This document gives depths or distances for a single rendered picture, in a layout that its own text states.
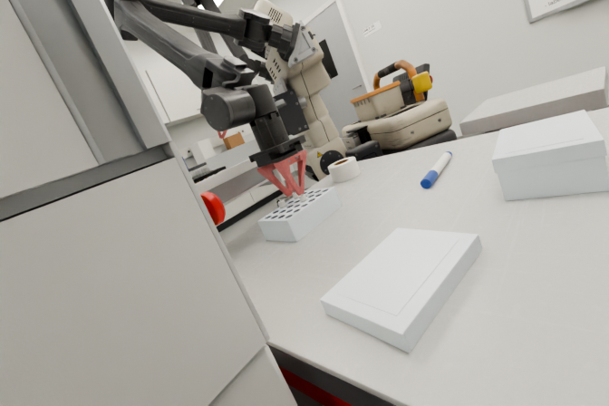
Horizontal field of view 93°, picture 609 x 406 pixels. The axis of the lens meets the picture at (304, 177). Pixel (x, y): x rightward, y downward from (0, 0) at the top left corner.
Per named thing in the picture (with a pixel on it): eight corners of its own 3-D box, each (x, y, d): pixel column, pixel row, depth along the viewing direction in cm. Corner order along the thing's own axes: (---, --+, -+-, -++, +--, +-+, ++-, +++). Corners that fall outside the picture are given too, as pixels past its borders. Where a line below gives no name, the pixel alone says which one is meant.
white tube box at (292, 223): (311, 207, 59) (304, 190, 58) (343, 205, 53) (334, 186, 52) (265, 240, 51) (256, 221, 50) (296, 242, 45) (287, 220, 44)
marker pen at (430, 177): (445, 159, 55) (442, 150, 54) (454, 157, 54) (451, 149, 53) (421, 189, 45) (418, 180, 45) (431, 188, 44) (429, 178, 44)
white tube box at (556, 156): (508, 163, 42) (499, 129, 41) (593, 149, 36) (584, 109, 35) (503, 202, 33) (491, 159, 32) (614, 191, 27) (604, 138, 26)
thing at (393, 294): (401, 239, 33) (396, 227, 33) (483, 249, 26) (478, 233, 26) (325, 314, 26) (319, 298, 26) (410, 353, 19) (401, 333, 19)
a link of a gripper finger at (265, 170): (294, 201, 50) (273, 150, 49) (270, 204, 55) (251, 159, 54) (319, 186, 54) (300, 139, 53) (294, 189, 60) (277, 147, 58)
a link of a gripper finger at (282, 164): (296, 201, 50) (275, 150, 48) (272, 204, 55) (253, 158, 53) (321, 185, 54) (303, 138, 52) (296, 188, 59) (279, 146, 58)
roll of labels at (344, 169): (350, 181, 66) (343, 165, 65) (327, 184, 71) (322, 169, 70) (366, 169, 70) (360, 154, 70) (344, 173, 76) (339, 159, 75)
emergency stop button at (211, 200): (217, 220, 35) (203, 190, 35) (234, 219, 32) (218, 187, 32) (195, 233, 33) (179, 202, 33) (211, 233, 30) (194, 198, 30)
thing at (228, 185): (221, 188, 84) (212, 169, 83) (275, 177, 65) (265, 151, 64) (53, 275, 57) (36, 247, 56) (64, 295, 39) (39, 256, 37)
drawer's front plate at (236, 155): (226, 191, 86) (209, 158, 84) (287, 178, 66) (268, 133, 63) (220, 194, 85) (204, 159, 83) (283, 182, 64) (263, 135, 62)
